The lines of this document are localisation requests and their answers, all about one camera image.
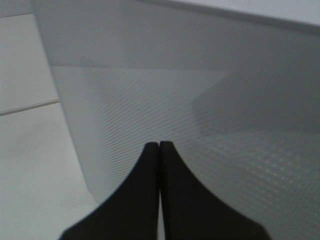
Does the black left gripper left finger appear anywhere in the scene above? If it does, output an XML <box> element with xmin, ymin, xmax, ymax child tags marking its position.
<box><xmin>60</xmin><ymin>142</ymin><xmax>160</xmax><ymax>240</ymax></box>

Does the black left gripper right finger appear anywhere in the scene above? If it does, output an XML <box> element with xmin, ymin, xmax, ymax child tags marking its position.
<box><xmin>159</xmin><ymin>141</ymin><xmax>269</xmax><ymax>240</ymax></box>

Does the white microwave door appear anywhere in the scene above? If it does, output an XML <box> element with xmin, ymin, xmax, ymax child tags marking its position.
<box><xmin>31</xmin><ymin>0</ymin><xmax>320</xmax><ymax>240</ymax></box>

